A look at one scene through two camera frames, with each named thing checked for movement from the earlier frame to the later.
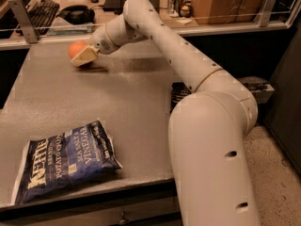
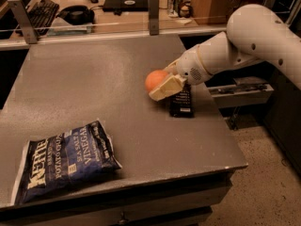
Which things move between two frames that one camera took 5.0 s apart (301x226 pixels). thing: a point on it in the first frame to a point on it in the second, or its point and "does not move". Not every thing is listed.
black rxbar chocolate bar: (179, 90) does not move
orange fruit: (75, 48) to (153, 77)
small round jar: (184, 10) does not move
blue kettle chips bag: (63, 159) does not move
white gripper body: (101, 40) to (189, 66)
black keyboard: (41, 14) does not move
